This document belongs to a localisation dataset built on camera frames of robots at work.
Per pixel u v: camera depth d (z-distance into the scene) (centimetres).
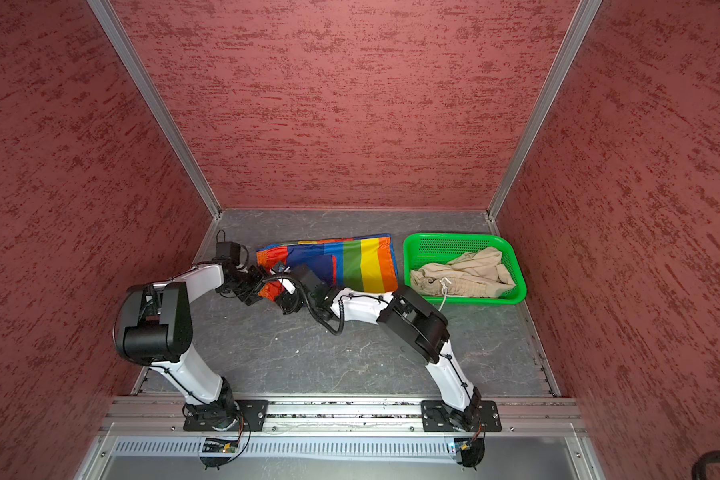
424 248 103
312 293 70
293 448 77
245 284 83
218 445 73
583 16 71
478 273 94
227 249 80
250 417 75
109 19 71
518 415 76
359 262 103
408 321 56
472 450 69
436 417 74
